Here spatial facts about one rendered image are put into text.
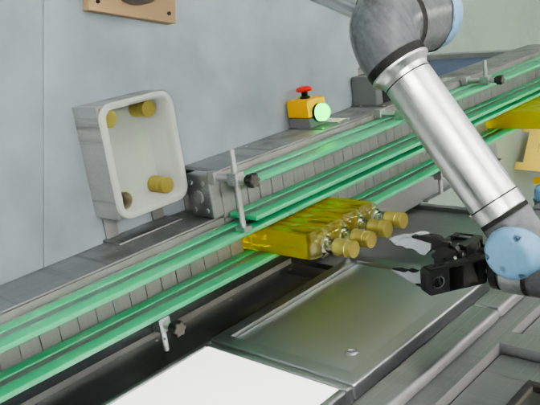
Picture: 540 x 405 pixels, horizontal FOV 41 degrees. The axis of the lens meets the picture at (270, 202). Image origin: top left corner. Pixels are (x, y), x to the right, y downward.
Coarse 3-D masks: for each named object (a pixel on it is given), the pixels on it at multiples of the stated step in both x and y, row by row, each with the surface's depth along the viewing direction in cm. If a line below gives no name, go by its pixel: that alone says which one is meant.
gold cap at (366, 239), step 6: (354, 228) 146; (354, 234) 144; (360, 234) 144; (366, 234) 143; (372, 234) 143; (354, 240) 144; (360, 240) 143; (366, 240) 142; (372, 240) 144; (360, 246) 144; (366, 246) 143; (372, 246) 144
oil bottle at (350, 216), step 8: (312, 208) 159; (320, 208) 158; (328, 208) 157; (336, 208) 157; (344, 208) 156; (352, 208) 155; (328, 216) 154; (336, 216) 152; (344, 216) 151; (352, 216) 151; (360, 216) 152; (352, 224) 151
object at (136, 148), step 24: (144, 96) 140; (168, 96) 144; (120, 120) 144; (144, 120) 149; (168, 120) 146; (120, 144) 145; (144, 144) 149; (168, 144) 148; (120, 168) 145; (144, 168) 150; (168, 168) 150; (120, 192) 137; (144, 192) 150
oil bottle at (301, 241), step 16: (272, 224) 153; (288, 224) 151; (304, 224) 150; (256, 240) 153; (272, 240) 150; (288, 240) 147; (304, 240) 144; (320, 240) 143; (304, 256) 145; (320, 256) 144
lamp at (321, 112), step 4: (316, 104) 179; (320, 104) 178; (324, 104) 178; (316, 108) 178; (320, 108) 178; (324, 108) 178; (328, 108) 179; (312, 112) 179; (316, 112) 178; (320, 112) 178; (324, 112) 178; (328, 112) 179; (316, 116) 179; (320, 116) 178; (324, 116) 178; (328, 116) 179; (316, 120) 180; (320, 120) 179; (324, 120) 179
